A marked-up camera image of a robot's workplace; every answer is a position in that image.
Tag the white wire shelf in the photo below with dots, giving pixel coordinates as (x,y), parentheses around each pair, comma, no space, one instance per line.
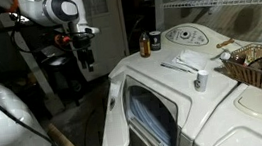
(209,3)

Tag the white dryer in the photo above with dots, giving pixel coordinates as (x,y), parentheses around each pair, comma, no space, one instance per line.
(161,104)

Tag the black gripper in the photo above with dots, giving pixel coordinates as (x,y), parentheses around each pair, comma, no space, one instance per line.
(82,44)

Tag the wooden handled tool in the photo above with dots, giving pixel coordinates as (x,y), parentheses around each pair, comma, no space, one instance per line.
(220,45)

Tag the black cup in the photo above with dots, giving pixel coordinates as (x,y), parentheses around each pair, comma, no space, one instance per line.
(155,40)

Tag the white washing machine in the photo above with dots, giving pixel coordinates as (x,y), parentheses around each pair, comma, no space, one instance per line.
(237,121)

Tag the amber glass bottle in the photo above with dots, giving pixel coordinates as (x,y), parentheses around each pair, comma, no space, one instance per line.
(144,45)

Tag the open dryer door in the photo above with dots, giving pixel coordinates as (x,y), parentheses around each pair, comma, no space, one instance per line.
(116,129)

